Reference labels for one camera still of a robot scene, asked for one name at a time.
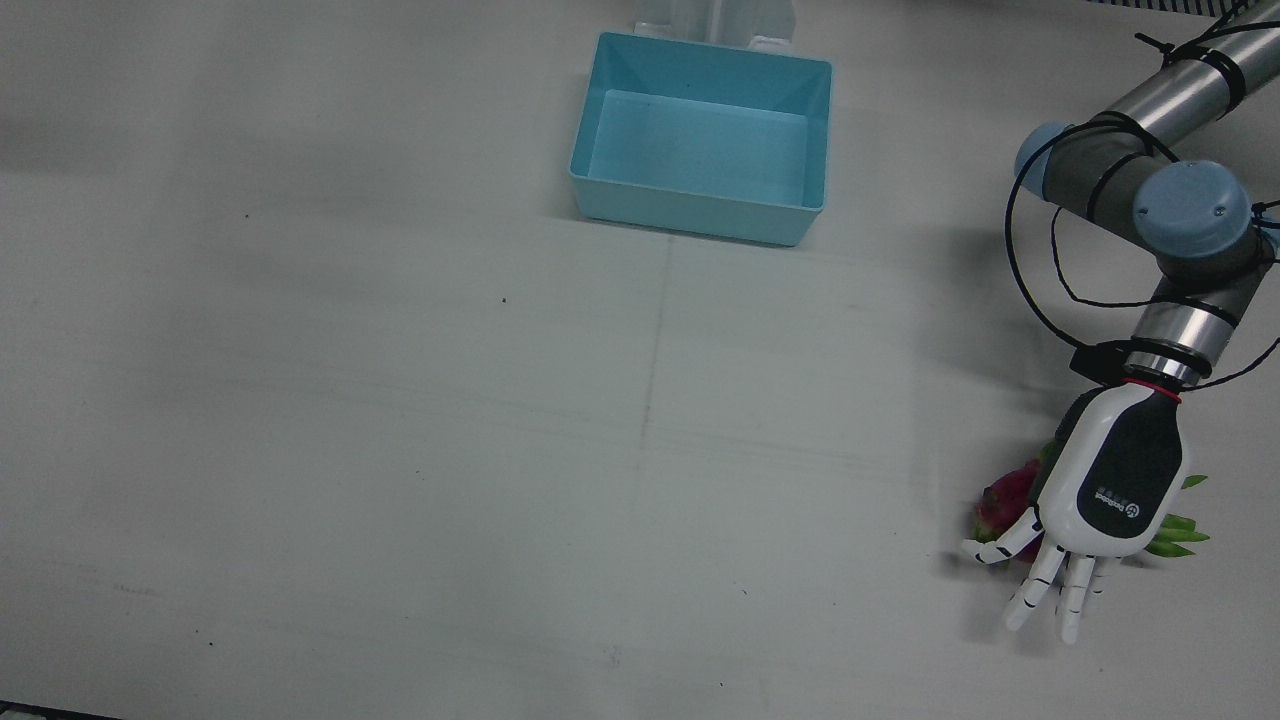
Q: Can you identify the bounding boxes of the light blue plastic bin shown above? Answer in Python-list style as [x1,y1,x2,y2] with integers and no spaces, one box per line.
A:
[568,31,834,248]

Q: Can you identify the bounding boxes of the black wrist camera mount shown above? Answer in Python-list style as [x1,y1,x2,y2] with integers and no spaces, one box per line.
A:
[1070,341,1136,386]

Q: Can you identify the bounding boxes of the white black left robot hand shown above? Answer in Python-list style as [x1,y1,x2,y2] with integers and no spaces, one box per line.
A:
[961,380,1186,645]

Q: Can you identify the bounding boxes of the pink dragon fruit green scales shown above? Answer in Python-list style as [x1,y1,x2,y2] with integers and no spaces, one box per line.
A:
[973,440,1211,566]

